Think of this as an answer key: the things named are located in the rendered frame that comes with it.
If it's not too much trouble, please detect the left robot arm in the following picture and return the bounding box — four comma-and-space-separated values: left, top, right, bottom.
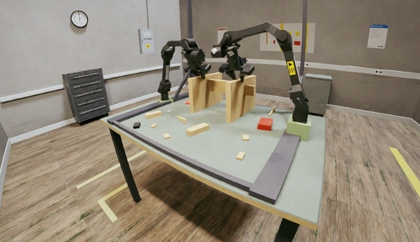
211, 22, 310, 124

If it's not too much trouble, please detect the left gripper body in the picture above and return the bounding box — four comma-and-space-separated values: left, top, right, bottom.
219, 56, 255, 75

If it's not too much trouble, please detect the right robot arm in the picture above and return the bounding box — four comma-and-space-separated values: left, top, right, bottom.
157, 38, 205, 101

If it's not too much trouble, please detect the red wedge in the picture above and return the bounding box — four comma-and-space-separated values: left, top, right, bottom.
258, 117, 273, 131

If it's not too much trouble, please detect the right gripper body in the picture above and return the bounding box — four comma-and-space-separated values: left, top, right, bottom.
184, 61, 211, 74

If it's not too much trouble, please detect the tan wooden rail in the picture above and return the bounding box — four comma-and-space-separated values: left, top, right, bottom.
207, 79, 256, 96

